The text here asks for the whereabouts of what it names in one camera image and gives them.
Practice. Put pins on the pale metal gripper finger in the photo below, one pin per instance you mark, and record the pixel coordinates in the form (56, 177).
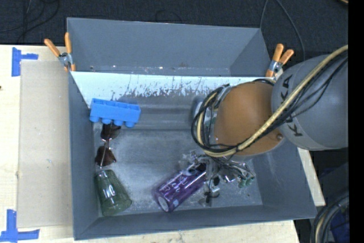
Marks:
(207, 200)
(215, 189)

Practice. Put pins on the blue toy brick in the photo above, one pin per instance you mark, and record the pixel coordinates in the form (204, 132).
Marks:
(113, 112)

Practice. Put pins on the brown lens sunglasses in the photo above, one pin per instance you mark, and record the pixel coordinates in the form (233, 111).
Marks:
(104, 156)

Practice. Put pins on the green clear plastic cup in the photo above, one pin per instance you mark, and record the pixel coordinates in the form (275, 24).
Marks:
(112, 193)

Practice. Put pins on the grey metal bin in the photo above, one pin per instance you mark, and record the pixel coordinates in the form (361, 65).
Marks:
(159, 45)

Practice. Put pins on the purple clear plastic cup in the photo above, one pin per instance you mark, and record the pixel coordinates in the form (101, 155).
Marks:
(179, 187)

